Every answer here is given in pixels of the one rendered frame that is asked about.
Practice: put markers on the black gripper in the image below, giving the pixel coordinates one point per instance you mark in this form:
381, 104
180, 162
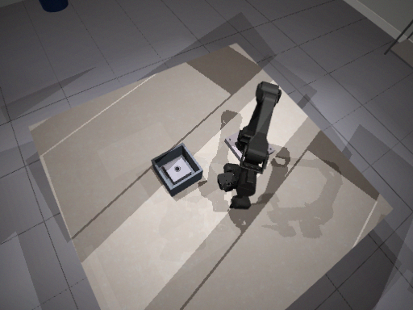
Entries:
238, 201

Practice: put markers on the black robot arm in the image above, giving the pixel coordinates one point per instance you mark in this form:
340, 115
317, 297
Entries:
253, 144

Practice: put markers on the white square plate with hole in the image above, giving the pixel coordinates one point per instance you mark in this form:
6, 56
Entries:
177, 170

